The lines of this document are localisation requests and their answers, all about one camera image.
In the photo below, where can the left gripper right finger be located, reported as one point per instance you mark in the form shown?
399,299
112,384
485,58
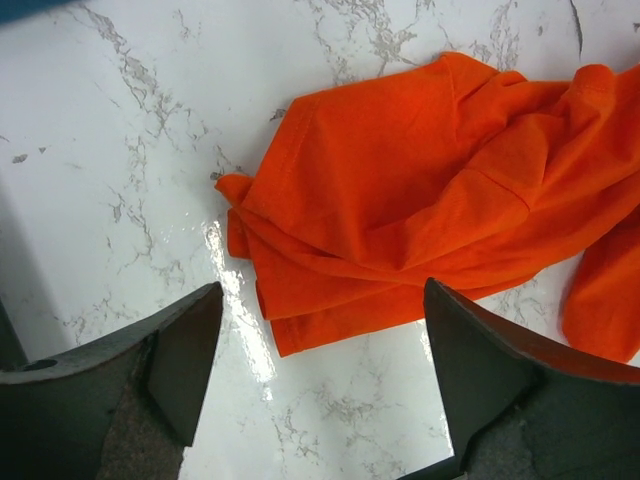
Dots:
519,405

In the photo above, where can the orange t-shirt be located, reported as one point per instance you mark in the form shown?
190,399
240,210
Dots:
456,171

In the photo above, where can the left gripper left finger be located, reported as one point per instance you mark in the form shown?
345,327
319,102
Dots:
124,406

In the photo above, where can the folded blue t-shirt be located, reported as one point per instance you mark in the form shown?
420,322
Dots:
15,10

